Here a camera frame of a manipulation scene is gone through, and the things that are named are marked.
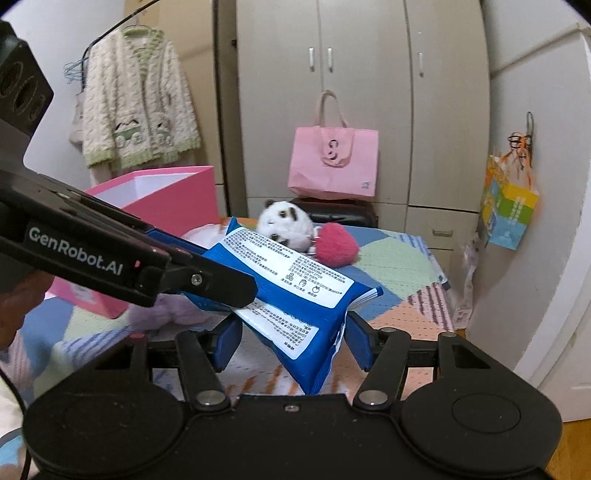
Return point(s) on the person's left hand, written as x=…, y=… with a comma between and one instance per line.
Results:
x=21, y=304

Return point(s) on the blue wet wipes packet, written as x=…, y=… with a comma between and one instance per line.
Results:
x=300, y=300

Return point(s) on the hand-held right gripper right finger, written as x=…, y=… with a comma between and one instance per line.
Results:
x=358, y=346

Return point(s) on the purple plush toy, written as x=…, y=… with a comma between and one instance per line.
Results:
x=175, y=314

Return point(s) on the patchwork blanket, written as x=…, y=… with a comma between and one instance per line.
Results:
x=406, y=267

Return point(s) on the colourful paper bag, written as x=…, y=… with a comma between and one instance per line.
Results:
x=508, y=212

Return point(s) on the black suitcase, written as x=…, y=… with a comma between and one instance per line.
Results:
x=341, y=213

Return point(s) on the beige lace garment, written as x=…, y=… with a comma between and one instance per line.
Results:
x=99, y=173

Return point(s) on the pink tote bag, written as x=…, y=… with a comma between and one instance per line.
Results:
x=332, y=170

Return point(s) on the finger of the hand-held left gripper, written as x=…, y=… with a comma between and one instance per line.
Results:
x=178, y=242
x=221, y=286

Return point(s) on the pink fluffy pompom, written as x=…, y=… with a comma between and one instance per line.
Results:
x=337, y=244

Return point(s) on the panda plush toy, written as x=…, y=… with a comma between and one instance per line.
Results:
x=281, y=221

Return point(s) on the white and green cardigan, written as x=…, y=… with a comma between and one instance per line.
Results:
x=138, y=101

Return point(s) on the clear plastic bag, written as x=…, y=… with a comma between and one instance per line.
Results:
x=471, y=272

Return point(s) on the pink storage box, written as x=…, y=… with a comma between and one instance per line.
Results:
x=180, y=198

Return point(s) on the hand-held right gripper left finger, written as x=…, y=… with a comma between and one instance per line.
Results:
x=228, y=344

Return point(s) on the beige wardrobe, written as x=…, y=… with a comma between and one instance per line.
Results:
x=369, y=69

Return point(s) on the white door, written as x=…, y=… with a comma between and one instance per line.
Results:
x=545, y=277

